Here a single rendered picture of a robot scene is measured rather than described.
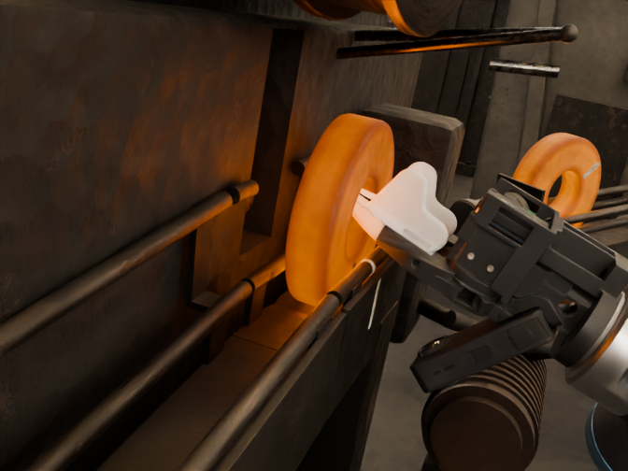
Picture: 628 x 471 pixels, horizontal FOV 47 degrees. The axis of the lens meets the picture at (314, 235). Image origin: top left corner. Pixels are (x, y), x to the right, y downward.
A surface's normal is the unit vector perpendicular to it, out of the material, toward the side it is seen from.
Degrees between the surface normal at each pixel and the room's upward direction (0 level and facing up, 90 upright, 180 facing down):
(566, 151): 90
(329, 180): 59
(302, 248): 99
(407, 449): 0
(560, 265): 90
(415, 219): 89
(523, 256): 90
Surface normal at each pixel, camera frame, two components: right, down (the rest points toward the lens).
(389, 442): 0.18, -0.93
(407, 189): -0.39, 0.21
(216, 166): 0.92, 0.26
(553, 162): 0.55, 0.35
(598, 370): -0.47, 0.44
